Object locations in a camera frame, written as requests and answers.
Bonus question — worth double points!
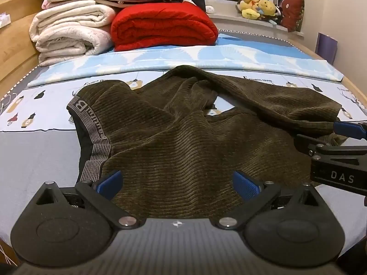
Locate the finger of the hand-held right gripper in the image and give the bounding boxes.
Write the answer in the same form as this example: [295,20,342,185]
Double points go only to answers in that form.
[333,121,367,140]
[296,133,367,161]

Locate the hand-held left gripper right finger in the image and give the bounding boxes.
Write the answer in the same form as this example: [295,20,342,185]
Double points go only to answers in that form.
[211,170,328,231]

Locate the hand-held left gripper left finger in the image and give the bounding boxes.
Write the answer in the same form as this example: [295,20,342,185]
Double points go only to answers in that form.
[35,170,140,230]

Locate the olive corduroy pants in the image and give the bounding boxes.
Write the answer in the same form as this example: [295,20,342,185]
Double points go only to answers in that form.
[67,65,349,227]

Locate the printed bed sheet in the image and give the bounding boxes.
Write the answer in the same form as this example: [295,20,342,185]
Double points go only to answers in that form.
[0,29,367,254]

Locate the purple box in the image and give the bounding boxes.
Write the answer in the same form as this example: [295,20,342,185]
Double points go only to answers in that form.
[315,32,338,65]

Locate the white window sill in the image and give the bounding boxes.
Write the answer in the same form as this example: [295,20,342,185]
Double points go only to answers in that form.
[206,12,305,38]

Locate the dark red cushion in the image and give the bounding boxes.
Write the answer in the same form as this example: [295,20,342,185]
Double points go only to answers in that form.
[279,0,305,33]

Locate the yellow bear plush toy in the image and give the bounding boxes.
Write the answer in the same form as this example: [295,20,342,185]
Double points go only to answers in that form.
[255,0,278,18]

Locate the light blue patterned blanket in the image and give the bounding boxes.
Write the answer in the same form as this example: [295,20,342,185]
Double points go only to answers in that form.
[27,32,345,88]

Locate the white fleece folded blanket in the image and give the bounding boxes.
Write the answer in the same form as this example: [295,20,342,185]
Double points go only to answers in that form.
[35,24,113,67]

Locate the yellow duck plush toy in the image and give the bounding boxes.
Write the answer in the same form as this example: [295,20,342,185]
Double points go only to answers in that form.
[237,0,261,20]

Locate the wooden headboard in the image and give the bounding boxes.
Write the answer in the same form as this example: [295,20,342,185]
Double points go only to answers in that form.
[0,0,367,267]

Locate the red folded blanket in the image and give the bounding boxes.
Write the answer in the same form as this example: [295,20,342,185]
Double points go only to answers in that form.
[110,1,219,52]

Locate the cream folded blanket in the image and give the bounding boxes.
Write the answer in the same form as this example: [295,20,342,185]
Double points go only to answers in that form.
[29,0,117,43]

